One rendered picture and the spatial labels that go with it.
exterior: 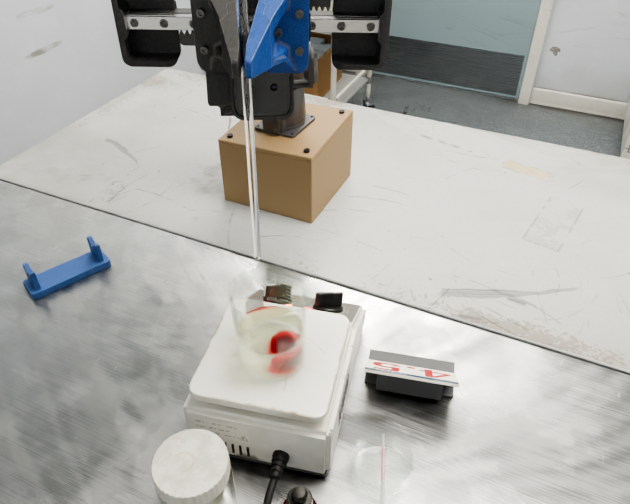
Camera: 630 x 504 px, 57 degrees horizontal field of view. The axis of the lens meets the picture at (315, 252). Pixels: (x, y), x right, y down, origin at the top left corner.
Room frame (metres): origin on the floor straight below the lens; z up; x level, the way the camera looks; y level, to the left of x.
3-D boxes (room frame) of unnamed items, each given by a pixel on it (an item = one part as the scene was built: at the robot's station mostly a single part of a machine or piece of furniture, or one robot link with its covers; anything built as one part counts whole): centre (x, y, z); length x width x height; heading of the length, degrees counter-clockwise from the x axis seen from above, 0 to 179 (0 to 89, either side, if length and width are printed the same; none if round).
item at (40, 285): (0.55, 0.31, 0.92); 0.10 x 0.03 x 0.04; 131
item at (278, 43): (0.36, 0.02, 1.25); 0.07 x 0.04 x 0.06; 0
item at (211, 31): (0.36, 0.06, 1.25); 0.07 x 0.04 x 0.06; 0
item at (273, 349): (0.34, 0.03, 1.03); 0.07 x 0.06 x 0.08; 73
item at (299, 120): (0.75, 0.04, 1.03); 0.07 x 0.07 x 0.06; 61
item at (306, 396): (0.35, 0.04, 0.98); 0.12 x 0.12 x 0.01; 77
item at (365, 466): (0.28, -0.06, 0.91); 0.06 x 0.06 x 0.02
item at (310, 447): (0.37, 0.03, 0.94); 0.22 x 0.13 x 0.08; 167
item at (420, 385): (0.38, -0.10, 0.92); 0.09 x 0.06 x 0.04; 78
